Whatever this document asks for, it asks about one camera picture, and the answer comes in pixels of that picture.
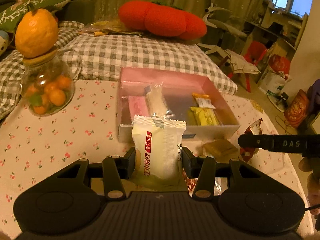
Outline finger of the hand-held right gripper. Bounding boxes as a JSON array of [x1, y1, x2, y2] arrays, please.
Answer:
[[237, 134, 308, 153]]

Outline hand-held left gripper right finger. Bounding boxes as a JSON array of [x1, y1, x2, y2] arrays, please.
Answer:
[[182, 146, 273, 202]]

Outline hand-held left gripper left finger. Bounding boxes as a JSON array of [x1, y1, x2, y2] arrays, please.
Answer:
[[47, 146, 137, 202]]

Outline large red white snack packet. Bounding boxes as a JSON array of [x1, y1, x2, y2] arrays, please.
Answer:
[[240, 118, 263, 162]]

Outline white packet with red label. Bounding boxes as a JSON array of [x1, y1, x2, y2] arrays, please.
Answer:
[[131, 115, 187, 189]]

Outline brown wafer packet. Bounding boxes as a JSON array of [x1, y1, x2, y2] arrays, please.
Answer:
[[202, 139, 239, 159]]

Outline yellow snack packet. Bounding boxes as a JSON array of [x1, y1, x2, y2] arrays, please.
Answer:
[[188, 106, 220, 127]]

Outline pink snack packet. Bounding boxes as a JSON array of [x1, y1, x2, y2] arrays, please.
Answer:
[[128, 95, 150, 118]]

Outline white orange snack packet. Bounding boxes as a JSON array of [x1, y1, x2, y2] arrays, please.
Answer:
[[192, 92, 216, 109]]

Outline clear white wafer packet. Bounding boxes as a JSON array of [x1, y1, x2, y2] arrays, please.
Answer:
[[144, 84, 168, 117]]

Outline silver box with pink inside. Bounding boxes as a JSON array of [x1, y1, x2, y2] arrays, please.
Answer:
[[117, 67, 241, 143]]

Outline person's right hand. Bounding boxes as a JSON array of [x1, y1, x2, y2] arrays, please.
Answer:
[[299, 155, 320, 215]]

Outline red patterned bag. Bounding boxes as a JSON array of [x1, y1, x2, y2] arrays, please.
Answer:
[[284, 89, 310, 129]]

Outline dark purple cloth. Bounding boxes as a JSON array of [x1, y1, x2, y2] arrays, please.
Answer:
[[307, 78, 320, 113]]

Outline white plastic bag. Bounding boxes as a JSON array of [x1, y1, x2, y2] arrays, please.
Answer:
[[259, 71, 292, 95]]

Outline cherry print bedsheet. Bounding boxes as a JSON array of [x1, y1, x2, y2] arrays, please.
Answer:
[[0, 80, 315, 240]]

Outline red printed bag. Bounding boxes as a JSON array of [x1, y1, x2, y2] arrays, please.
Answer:
[[269, 54, 292, 77]]

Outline crumpled beige paper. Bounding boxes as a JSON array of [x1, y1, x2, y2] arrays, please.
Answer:
[[226, 50, 262, 75]]

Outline red plastic chair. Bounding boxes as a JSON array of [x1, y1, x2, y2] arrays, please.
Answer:
[[227, 41, 268, 93]]

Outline pile of small oranges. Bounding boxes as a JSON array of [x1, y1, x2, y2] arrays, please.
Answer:
[[27, 74, 73, 114]]

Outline grey checked pillow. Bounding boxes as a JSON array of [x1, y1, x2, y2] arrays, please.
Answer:
[[61, 34, 238, 95]]

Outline grey office chair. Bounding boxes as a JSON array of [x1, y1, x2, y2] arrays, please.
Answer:
[[197, 5, 248, 68]]

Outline yellow plastic packet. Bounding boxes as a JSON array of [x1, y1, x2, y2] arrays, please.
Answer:
[[82, 20, 144, 37]]

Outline red tomato cushion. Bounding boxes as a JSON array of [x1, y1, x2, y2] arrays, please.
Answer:
[[118, 0, 207, 40]]

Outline glass jar with orange lid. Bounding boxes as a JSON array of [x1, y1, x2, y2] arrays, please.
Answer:
[[14, 8, 75, 117]]

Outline black white plush toy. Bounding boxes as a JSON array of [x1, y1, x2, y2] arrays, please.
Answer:
[[0, 30, 10, 55]]

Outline green leaf pattern cushion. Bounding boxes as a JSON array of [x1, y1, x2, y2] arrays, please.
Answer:
[[0, 0, 73, 33]]

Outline orange cable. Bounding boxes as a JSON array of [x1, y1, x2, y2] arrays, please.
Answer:
[[275, 115, 295, 130]]

